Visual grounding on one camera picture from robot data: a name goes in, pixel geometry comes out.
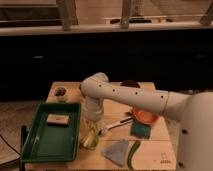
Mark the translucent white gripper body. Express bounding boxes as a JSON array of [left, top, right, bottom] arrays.
[[80, 116, 106, 139]]

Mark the yellow banana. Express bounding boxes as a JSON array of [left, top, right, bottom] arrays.
[[83, 132, 97, 148]]

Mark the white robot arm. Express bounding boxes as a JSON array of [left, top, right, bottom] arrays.
[[81, 72, 213, 171]]

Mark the green plastic cup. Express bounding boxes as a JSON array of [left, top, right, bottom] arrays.
[[83, 134, 99, 149]]

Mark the white cup with dark contents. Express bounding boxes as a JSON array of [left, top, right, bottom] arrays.
[[54, 87, 67, 102]]

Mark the tan sponge block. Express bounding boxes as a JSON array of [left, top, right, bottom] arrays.
[[46, 114, 69, 125]]

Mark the blue-grey folded cloth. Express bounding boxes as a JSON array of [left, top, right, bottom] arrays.
[[101, 139, 129, 167]]

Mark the dark brown bowl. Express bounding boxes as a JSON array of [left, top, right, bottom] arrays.
[[120, 80, 140, 88]]

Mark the teal green sponge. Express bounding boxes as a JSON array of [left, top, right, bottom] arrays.
[[130, 121, 151, 139]]

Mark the green chili pepper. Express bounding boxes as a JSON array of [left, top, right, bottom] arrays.
[[127, 140, 141, 170]]

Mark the orange bowl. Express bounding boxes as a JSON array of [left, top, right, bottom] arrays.
[[132, 108, 158, 125]]

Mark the green plastic tray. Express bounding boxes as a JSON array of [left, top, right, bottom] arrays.
[[21, 103, 81, 163]]

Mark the white-handled black brush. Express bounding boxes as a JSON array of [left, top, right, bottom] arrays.
[[98, 116, 133, 135]]

